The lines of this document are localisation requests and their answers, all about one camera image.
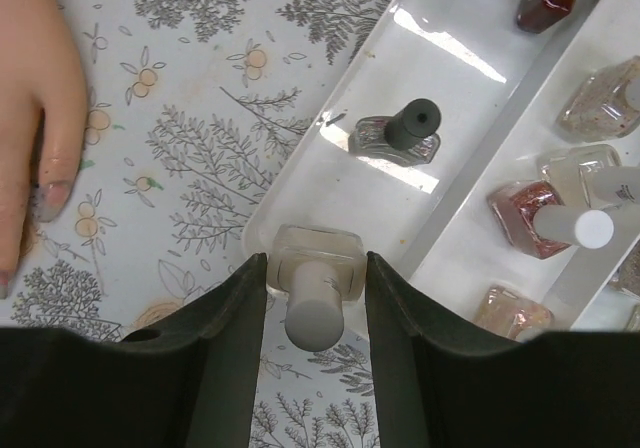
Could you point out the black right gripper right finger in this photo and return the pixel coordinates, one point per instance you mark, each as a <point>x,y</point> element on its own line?
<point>441,381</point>

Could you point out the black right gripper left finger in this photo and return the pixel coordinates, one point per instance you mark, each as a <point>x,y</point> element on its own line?
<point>188,380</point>

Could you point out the clear nail polish bottle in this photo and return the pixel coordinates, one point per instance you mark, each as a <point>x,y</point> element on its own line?
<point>318,270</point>

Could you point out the mannequin hand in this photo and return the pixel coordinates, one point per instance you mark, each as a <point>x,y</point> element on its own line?
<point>43,118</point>

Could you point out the pink iridescent polish bottle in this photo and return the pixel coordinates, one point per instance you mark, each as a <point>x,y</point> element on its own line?
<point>507,313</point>

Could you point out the red glitter polish bottle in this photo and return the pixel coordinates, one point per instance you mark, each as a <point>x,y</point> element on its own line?
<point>536,222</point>

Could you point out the glitter polish bottle black cap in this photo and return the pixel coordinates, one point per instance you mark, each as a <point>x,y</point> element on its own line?
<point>409,138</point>

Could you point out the clear polish bottle white cap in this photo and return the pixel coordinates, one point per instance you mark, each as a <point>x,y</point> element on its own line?
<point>590,177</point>

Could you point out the floral table mat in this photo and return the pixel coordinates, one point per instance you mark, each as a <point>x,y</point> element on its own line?
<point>194,107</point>

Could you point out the pale glitter polish bottle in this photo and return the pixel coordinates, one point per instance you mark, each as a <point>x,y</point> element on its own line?
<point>605,106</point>

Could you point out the white divided tray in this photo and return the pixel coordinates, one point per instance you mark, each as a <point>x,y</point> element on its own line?
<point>500,91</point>

